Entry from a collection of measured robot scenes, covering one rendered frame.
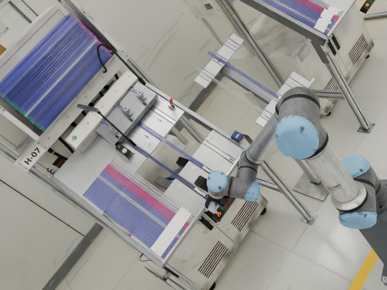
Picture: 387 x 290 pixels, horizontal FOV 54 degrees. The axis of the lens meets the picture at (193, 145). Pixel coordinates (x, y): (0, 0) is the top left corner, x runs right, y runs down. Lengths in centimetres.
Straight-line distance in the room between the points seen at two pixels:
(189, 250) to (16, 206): 179
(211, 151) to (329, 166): 82
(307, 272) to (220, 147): 85
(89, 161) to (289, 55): 137
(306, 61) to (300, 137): 157
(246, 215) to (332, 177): 127
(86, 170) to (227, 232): 94
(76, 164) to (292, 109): 122
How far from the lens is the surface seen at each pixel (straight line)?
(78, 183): 195
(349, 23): 293
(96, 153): 197
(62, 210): 363
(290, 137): 105
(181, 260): 223
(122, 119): 193
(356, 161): 144
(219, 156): 186
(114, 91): 200
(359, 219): 135
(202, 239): 226
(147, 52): 373
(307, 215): 234
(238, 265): 248
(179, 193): 182
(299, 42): 256
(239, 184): 137
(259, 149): 135
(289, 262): 230
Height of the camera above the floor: 183
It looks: 31 degrees down
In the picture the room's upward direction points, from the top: 44 degrees counter-clockwise
